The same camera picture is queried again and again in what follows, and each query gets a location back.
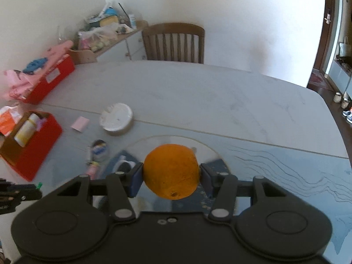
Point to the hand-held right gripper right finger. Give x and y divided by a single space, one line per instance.
206 180

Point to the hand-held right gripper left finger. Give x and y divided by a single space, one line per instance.
135 181

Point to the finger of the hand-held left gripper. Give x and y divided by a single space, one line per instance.
27 194

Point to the round blue patterned plate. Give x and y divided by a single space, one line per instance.
181 205

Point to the orange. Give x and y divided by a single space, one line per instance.
170 170

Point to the red tin box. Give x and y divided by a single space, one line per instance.
35 154

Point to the small pink tube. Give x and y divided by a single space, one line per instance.
93 169

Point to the white lotion bottle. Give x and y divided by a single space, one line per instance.
26 132

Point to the round lidded jar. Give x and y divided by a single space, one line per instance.
115 118

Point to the orange and white carton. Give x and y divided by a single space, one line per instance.
8 121

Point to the pink sticky note pad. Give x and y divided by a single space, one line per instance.
79 123

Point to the large red box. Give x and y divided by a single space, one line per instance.
49 84

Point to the blue plush toy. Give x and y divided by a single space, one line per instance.
34 65

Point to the white sideboard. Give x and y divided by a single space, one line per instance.
132 46

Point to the cardboard box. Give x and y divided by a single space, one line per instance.
82 56

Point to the wooden chair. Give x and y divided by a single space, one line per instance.
173 44

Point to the pink cloth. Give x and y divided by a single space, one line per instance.
55 52

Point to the clear plastic bag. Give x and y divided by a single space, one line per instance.
96 34

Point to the shoe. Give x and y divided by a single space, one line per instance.
348 114

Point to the yellow box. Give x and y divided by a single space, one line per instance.
108 21

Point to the glass vase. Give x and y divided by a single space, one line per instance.
62 34

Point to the low pale cabinet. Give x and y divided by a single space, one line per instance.
337 74

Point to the blue and white packet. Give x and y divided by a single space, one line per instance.
111 12

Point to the brown door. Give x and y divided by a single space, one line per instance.
326 38

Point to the white bag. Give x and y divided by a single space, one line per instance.
345 48

